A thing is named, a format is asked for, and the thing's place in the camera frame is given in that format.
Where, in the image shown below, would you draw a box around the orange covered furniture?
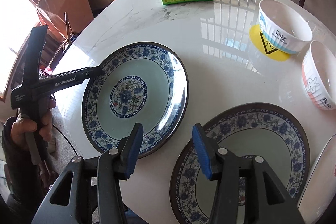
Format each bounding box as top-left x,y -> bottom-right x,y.
37,0 -> 94,42

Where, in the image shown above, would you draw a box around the white bowl dog print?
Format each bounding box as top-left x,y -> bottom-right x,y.
258,0 -> 313,54

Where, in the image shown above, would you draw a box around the dark wooden side chair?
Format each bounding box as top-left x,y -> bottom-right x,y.
43,12 -> 79,75

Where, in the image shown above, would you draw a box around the white bowl rabbit print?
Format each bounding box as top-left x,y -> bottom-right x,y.
301,40 -> 335,111

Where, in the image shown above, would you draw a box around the white plate pink flowers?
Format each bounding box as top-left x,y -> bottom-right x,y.
298,135 -> 336,223

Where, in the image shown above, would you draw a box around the yellow round warning sticker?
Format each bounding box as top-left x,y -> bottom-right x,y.
249,24 -> 290,61

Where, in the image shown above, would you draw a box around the person's left hand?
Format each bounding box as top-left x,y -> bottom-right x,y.
10,99 -> 56,151

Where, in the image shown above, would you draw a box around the small blue floral plate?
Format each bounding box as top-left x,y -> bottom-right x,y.
81,42 -> 189,157

